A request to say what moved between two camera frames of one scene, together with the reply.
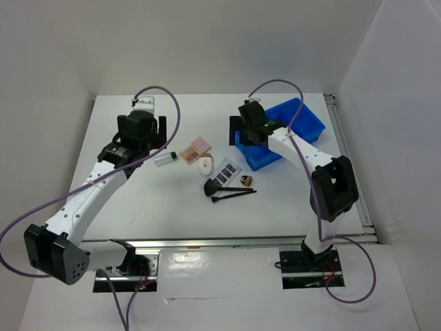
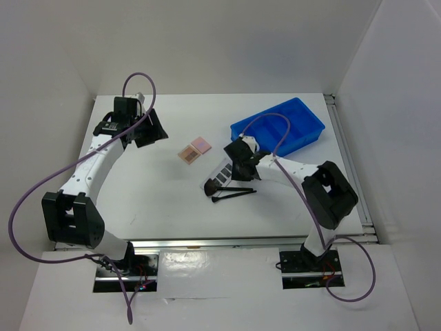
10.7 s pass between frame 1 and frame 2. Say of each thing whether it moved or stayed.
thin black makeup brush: stayed
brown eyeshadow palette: stayed
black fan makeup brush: stayed
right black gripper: moved
